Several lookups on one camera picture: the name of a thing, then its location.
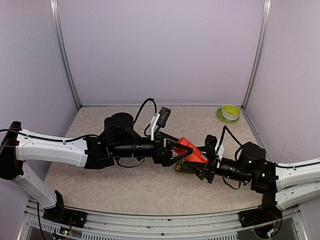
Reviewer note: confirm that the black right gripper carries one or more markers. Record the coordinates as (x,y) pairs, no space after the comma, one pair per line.
(209,169)

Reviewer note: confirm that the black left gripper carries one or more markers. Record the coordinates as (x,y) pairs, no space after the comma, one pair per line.
(166,159)

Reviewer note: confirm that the orange pill bottle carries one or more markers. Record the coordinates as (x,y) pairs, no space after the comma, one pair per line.
(197,158)

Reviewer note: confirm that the green pill organizer box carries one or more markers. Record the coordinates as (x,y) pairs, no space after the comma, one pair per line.
(181,167)

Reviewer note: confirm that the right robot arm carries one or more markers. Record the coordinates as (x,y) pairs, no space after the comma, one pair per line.
(283,185)

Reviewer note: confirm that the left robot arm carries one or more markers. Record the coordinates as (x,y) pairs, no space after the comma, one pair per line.
(118,140)

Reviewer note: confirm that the green plate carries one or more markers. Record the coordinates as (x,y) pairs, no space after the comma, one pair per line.
(221,117)

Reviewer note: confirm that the white bowl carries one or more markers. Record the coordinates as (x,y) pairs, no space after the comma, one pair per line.
(230,116)

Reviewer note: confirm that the lime green bowl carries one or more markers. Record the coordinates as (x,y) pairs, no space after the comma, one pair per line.
(230,110)

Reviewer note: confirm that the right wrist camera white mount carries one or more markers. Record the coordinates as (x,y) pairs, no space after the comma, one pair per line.
(211,148)

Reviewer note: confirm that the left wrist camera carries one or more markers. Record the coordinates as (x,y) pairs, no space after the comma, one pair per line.
(158,121)

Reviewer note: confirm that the front aluminium rail base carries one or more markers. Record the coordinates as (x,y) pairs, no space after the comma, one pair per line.
(114,226)

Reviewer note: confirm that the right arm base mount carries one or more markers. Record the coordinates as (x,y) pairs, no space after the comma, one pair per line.
(264,213)

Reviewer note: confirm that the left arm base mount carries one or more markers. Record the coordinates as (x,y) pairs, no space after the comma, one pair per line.
(66,216)

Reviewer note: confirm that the right aluminium frame post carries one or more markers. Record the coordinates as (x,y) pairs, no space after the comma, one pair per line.
(258,53)

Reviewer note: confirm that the aluminium frame post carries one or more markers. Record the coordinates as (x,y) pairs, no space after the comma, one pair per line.
(54,6)
(258,53)

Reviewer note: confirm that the left aluminium frame post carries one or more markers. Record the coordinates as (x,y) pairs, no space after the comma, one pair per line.
(54,6)

